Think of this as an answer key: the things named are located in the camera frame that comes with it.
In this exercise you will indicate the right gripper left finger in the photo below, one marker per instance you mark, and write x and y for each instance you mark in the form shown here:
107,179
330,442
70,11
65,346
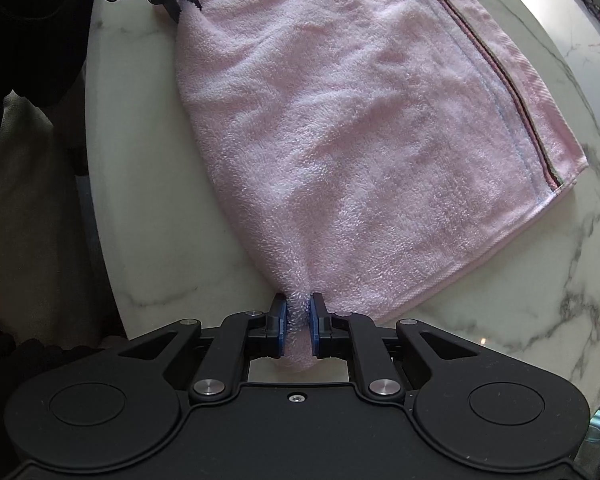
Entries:
230,348

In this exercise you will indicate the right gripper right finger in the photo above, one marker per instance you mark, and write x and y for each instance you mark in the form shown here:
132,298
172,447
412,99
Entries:
355,339

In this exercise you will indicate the pink terry towel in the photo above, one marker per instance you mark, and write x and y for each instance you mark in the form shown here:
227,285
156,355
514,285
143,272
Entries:
372,151

